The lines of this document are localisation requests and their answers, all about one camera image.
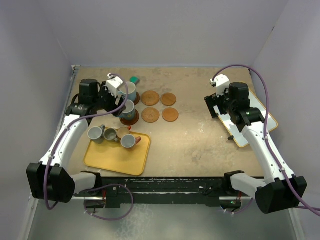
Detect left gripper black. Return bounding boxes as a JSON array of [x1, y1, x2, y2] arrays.
[[93, 82, 126, 117]]

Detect large light blue mug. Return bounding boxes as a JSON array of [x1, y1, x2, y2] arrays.
[[118, 81, 137, 102]]

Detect blue floral mug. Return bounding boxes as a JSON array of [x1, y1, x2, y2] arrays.
[[115, 100, 135, 121]]

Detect dark brown wooden coaster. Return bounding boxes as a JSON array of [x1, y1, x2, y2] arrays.
[[120, 110, 140, 126], [133, 92, 141, 105]]

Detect woven light brown coaster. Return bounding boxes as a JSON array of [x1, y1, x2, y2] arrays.
[[141, 107, 160, 123], [141, 90, 160, 106]]

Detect pink cup orange handle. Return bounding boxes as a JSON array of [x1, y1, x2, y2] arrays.
[[120, 134, 142, 149]]

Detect orange wooden coaster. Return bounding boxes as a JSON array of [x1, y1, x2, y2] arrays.
[[160, 92, 177, 106], [162, 107, 179, 122]]

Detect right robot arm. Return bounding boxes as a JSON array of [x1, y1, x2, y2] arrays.
[[204, 79, 307, 214]]

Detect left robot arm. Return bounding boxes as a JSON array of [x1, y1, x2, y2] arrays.
[[26, 73, 128, 210]]

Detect small olive grey cup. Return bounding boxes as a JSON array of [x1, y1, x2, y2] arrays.
[[103, 128, 119, 142]]

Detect small brown cup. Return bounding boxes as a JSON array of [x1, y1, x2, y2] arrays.
[[116, 126, 132, 140]]

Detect grey mug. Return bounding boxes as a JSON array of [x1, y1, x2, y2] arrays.
[[87, 125, 105, 144]]

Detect green whiteboard eraser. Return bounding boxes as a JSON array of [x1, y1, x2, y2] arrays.
[[129, 76, 140, 85]]

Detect yellow plastic tray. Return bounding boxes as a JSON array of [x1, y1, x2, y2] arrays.
[[83, 132, 151, 176]]

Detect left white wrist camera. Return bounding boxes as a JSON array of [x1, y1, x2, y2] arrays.
[[105, 73, 124, 99]]

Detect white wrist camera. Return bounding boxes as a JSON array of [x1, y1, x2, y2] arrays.
[[105, 73, 124, 99], [210, 74, 230, 98]]

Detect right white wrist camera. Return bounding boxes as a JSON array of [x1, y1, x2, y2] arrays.
[[210, 74, 230, 98]]

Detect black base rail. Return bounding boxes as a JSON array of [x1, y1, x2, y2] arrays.
[[75, 175, 246, 208]]

